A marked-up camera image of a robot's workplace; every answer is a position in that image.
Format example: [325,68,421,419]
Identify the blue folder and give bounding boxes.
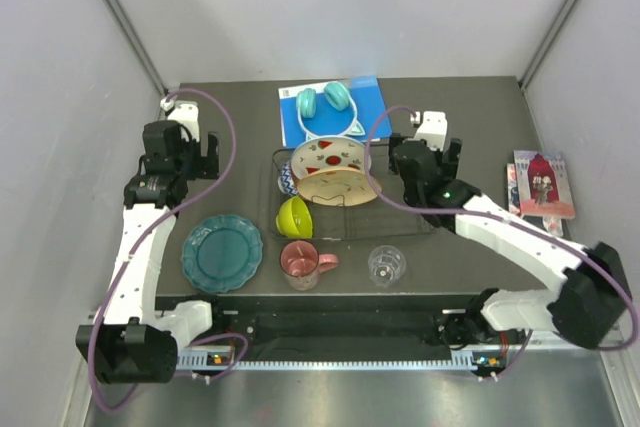
[278,76,386,148]

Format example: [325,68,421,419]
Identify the patterned blue red bowl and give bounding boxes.
[277,161,298,197]

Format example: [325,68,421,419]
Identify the white watermelon pattern plate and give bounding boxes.
[290,136,371,180]

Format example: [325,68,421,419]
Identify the orange floral plate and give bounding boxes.
[297,167,381,207]

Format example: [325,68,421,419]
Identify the teal scalloped plate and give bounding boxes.
[181,215,263,294]

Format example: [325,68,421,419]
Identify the illustrated red castle book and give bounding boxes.
[514,150,576,219]

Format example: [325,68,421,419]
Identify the lime green bowl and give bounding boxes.
[275,196,313,239]

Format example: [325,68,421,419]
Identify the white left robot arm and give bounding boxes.
[75,101,227,384]

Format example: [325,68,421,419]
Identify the teal cat ear headphones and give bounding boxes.
[295,81,365,141]

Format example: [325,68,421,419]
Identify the clear drinking glass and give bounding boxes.
[368,245,407,287]

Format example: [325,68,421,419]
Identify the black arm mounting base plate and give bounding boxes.
[168,296,501,348]

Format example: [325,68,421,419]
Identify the black wire dish rack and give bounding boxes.
[268,143,434,241]

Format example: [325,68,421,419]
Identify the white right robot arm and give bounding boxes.
[389,111,635,350]

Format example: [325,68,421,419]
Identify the grey slotted cable duct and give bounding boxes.
[174,349,506,372]

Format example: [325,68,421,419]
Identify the pink glass mug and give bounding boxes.
[280,240,339,291]

